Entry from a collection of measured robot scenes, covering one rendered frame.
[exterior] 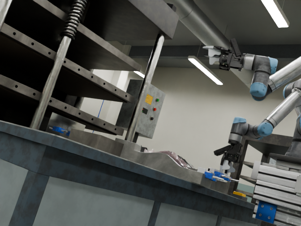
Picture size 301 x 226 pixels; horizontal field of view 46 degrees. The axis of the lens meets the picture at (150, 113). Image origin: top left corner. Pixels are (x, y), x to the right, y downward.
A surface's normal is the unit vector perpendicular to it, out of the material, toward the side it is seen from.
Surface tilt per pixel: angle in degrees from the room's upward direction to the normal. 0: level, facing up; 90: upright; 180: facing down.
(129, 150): 90
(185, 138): 90
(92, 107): 90
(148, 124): 90
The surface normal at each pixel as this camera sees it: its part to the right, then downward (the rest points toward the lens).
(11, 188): -0.58, -0.32
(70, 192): 0.76, 0.11
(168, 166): -0.33, -0.27
